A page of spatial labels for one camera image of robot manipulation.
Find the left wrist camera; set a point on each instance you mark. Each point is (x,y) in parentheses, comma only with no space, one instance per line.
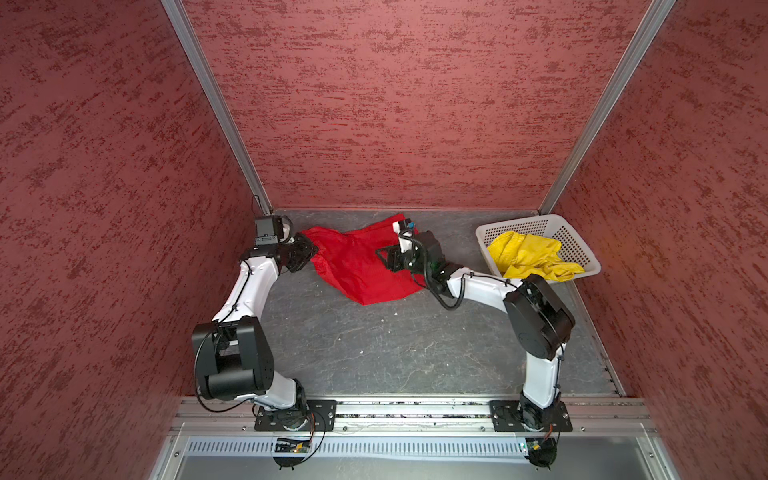
(272,230)

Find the corner aluminium post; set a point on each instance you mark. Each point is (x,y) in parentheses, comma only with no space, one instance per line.
(643,37)
(184,30)

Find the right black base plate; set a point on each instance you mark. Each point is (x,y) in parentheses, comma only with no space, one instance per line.
(525,416)

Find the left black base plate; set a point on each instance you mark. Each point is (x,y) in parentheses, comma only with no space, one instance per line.
(313,415)

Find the right corner aluminium post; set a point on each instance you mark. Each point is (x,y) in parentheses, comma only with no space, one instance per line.
(643,37)

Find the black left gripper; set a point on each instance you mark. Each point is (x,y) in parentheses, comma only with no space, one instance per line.
(309,250)

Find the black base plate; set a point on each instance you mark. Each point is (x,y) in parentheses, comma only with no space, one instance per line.
(313,415)
(525,416)

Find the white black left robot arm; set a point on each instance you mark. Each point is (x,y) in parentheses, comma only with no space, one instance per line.
(233,361)

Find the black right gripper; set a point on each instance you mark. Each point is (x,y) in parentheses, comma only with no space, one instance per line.
(393,257)

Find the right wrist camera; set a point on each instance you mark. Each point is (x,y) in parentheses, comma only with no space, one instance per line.
(430,252)

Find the white plastic laundry basket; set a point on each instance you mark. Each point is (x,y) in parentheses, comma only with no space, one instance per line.
(573,248)

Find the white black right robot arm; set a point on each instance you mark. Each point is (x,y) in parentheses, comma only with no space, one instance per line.
(540,321)

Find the left corner aluminium post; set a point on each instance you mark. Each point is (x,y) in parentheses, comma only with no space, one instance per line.
(184,30)

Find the aluminium front rail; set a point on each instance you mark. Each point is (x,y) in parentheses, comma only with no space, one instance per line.
(441,416)

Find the left small circuit board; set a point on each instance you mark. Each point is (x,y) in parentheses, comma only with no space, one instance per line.
(293,446)

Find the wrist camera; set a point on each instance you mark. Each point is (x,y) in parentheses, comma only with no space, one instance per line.
(272,230)
(430,252)

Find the white slotted cable duct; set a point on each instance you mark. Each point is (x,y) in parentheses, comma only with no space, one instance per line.
(417,448)

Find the yellow shorts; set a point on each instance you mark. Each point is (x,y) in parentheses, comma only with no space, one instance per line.
(517,256)

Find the red shorts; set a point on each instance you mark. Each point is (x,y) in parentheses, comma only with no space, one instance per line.
(348,262)

